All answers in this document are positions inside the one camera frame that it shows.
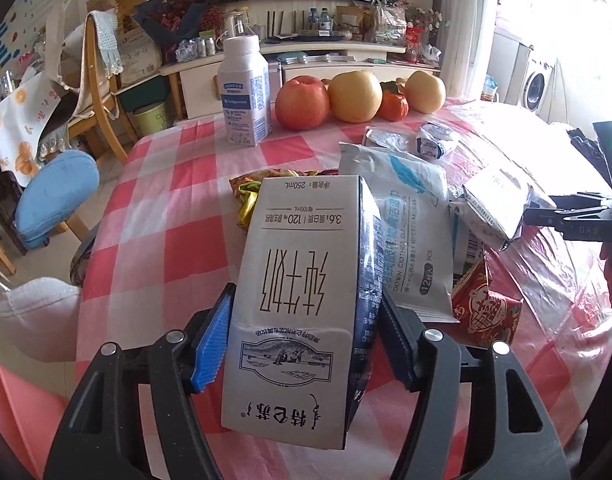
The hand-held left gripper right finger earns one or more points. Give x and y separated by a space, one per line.
398 345

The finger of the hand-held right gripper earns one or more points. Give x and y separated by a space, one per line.
575 230
580 200

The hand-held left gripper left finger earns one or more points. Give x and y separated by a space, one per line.
213 340

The small white box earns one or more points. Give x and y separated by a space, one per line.
495 200

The white milk carton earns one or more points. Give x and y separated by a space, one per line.
296 285

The white blue plastic pouch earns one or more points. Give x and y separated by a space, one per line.
435 142

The red snack packet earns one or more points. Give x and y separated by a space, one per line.
480 310

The white blue printed wrapper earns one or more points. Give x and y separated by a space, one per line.
465 245

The white washing machine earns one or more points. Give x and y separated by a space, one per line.
538 82

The white feather print wipes packet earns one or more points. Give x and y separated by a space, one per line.
410 220

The pink white checked tablecloth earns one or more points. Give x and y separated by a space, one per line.
186 210

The yellow crumpled wrapper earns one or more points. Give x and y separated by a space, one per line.
246 195

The white cushion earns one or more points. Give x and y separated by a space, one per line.
36 315

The silver foil packet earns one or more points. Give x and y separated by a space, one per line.
385 137

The pink chair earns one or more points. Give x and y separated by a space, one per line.
16 410

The orange tangerine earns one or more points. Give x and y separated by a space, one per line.
393 106

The blue cushion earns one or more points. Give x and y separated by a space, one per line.
56 195

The light green bin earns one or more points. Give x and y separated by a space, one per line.
151 120

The dried flowers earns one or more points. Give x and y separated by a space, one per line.
430 19

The large yellow pear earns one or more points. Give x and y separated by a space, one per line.
355 96

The white milk bottle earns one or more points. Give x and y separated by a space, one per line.
243 90

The red apple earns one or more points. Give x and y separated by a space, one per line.
302 102

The wooden chair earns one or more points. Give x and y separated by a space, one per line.
103 105

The clear plastic bag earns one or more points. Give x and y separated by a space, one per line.
388 25

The cream television cabinet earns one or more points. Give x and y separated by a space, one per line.
201 80

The orange fruit print cloth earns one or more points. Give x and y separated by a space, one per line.
21 125

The brown cardboard boxes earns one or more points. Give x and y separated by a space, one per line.
351 22

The white cardboard box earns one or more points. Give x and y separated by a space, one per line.
138 57

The clear water bottle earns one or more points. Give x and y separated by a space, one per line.
326 19
313 19

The white tote bag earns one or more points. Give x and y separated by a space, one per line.
68 60

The glass jar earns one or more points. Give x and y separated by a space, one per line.
238 22

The pale knit cloth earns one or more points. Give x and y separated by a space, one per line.
106 40

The dark wrapped flower bouquet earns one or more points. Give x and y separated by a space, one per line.
171 20

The colourful wall poster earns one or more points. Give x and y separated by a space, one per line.
16 35

